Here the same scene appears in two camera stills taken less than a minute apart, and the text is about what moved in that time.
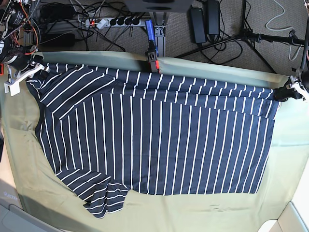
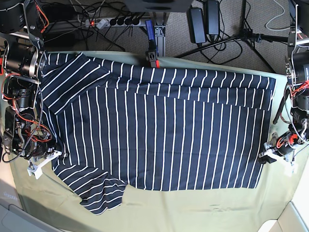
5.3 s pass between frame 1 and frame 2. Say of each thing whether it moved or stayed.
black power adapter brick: stayed
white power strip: stayed
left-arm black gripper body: moved
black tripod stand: stayed
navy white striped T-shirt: stayed
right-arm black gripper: moved
